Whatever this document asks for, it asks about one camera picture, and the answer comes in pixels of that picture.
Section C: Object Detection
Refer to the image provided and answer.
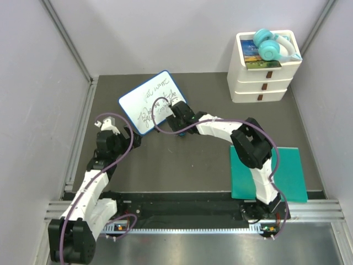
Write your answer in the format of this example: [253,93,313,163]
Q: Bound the blue framed whiteboard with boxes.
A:
[119,70,186,135]

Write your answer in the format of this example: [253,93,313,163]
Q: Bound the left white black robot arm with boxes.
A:
[48,125,142,264]

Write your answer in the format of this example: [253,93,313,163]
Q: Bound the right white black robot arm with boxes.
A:
[167,101,281,219]

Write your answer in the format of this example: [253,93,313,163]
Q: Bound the white three-drawer storage unit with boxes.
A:
[227,30,302,103]

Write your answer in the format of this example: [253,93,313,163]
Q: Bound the landscape cover book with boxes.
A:
[240,40,281,70]

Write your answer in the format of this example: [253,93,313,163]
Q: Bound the teal white headphones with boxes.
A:
[253,29,302,62]

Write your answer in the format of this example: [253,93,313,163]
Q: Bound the teal green cutting mat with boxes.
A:
[229,146,308,203]

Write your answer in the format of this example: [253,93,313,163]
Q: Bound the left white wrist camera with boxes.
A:
[94,116,120,135]

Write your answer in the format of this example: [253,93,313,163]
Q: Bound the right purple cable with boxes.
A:
[153,96,289,240]

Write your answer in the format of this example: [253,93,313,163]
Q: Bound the purple cable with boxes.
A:
[153,96,289,240]
[60,112,138,264]

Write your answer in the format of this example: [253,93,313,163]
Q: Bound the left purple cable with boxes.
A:
[60,112,138,264]

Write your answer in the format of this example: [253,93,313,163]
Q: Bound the left aluminium floor rail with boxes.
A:
[61,77,99,196]

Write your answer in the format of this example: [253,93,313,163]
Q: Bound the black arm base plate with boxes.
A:
[100,191,286,229]

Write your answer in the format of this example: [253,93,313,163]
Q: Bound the grey slotted cable duct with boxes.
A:
[103,222,278,235]

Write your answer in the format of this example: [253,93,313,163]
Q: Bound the left aluminium corner post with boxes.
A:
[39,0,93,83]

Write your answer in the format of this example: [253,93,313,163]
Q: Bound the aluminium corner post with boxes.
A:
[39,0,93,83]
[301,0,338,57]

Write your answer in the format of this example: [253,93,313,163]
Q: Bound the aluminium frame front rail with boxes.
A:
[44,199,345,222]

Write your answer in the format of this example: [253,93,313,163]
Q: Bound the right aluminium corner post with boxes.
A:
[301,0,338,57]

